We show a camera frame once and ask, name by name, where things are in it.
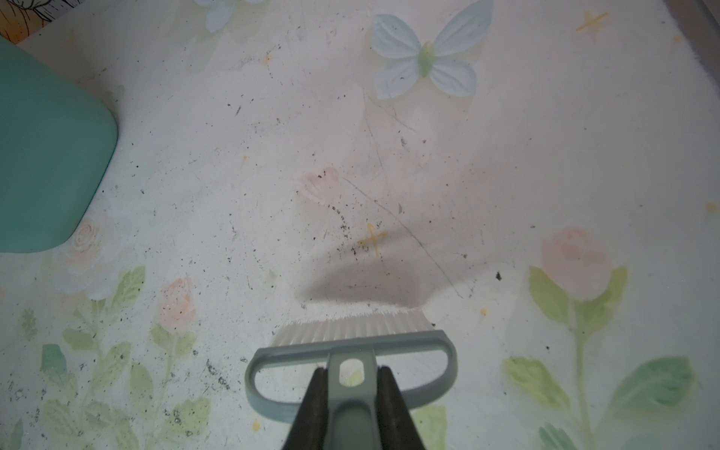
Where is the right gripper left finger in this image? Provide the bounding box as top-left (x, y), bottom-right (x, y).
top-left (282, 367), bottom-right (329, 450)

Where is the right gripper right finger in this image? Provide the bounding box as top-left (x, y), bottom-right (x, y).
top-left (375, 367), bottom-right (426, 450)

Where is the grey-blue hand brush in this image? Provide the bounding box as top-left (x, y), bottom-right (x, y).
top-left (245, 309), bottom-right (459, 449)

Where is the green trash bin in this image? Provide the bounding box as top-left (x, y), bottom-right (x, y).
top-left (1, 39), bottom-right (118, 253)

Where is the right aluminium corner post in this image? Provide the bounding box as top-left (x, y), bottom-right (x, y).
top-left (664, 0), bottom-right (719, 87)

